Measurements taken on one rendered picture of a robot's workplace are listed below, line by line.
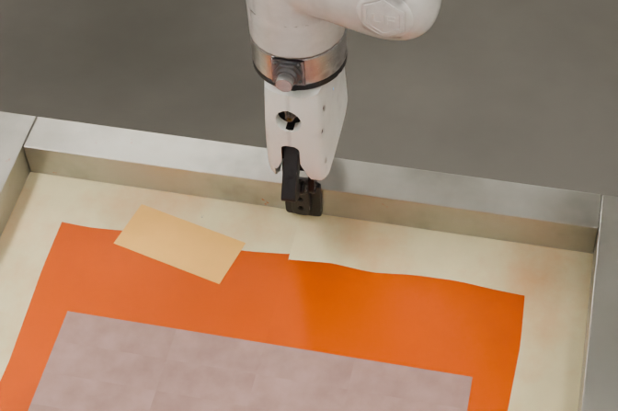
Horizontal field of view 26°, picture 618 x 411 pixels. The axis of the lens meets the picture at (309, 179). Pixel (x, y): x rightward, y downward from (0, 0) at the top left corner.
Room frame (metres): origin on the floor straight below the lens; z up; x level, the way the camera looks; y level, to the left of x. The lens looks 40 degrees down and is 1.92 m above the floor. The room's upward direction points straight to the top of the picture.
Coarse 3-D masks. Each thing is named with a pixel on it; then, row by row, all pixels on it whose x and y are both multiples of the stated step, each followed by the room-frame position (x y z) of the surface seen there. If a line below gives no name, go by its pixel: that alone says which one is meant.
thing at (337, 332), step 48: (288, 288) 0.81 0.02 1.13; (336, 288) 0.80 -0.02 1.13; (384, 288) 0.80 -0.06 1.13; (432, 288) 0.80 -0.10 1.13; (480, 288) 0.80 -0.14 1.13; (288, 336) 0.76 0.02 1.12; (336, 336) 0.76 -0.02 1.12; (384, 336) 0.76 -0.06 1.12; (432, 336) 0.76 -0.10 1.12; (480, 336) 0.75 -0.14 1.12; (288, 384) 0.71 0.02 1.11; (336, 384) 0.71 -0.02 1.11; (384, 384) 0.71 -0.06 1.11; (432, 384) 0.71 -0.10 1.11; (480, 384) 0.71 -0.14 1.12
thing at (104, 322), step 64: (64, 256) 0.85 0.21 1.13; (128, 256) 0.84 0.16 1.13; (256, 256) 0.84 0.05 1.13; (64, 320) 0.78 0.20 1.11; (128, 320) 0.78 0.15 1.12; (192, 320) 0.78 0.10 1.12; (256, 320) 0.77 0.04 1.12; (0, 384) 0.72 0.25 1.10; (64, 384) 0.72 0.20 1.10; (128, 384) 0.72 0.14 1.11; (192, 384) 0.72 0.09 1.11
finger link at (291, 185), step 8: (288, 152) 0.84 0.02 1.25; (296, 152) 0.84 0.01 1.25; (288, 160) 0.84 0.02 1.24; (296, 160) 0.84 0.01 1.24; (288, 168) 0.83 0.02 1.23; (296, 168) 0.83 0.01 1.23; (288, 176) 0.83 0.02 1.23; (296, 176) 0.83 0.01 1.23; (288, 184) 0.83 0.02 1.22; (296, 184) 0.83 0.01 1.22; (288, 192) 0.83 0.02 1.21; (296, 192) 0.83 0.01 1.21; (288, 200) 0.82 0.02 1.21; (296, 200) 0.83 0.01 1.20
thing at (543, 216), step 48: (0, 144) 0.94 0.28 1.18; (48, 144) 0.94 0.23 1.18; (96, 144) 0.93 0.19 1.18; (144, 144) 0.93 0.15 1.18; (192, 144) 0.93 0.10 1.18; (240, 144) 0.93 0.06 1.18; (0, 192) 0.88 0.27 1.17; (192, 192) 0.91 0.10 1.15; (240, 192) 0.90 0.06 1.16; (336, 192) 0.87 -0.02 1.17; (384, 192) 0.87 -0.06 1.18; (432, 192) 0.87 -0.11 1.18; (480, 192) 0.87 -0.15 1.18; (528, 192) 0.87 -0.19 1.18; (576, 192) 0.86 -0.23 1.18; (528, 240) 0.84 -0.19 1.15; (576, 240) 0.83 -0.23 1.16
